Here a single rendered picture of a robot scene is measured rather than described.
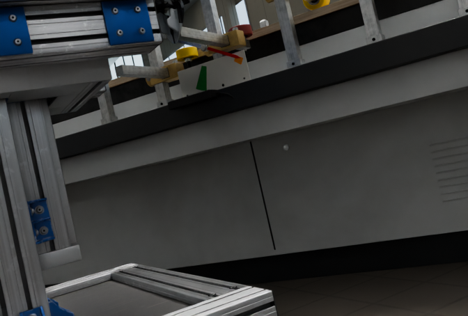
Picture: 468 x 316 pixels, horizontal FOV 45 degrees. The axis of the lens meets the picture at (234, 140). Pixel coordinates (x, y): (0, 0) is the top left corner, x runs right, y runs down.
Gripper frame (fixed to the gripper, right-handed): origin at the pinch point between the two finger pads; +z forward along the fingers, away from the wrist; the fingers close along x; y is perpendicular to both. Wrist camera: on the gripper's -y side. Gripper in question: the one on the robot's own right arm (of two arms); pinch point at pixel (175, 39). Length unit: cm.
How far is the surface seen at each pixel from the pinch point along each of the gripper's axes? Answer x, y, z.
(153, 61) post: -28.9, -29.6, -3.6
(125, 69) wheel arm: -23.5, -5.6, 1.9
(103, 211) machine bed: -85, -51, 45
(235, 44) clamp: 3.7, -28.8, 0.3
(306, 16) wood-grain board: 21, -50, -6
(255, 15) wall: -320, -811, -219
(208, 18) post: -4.2, -29.6, -11.0
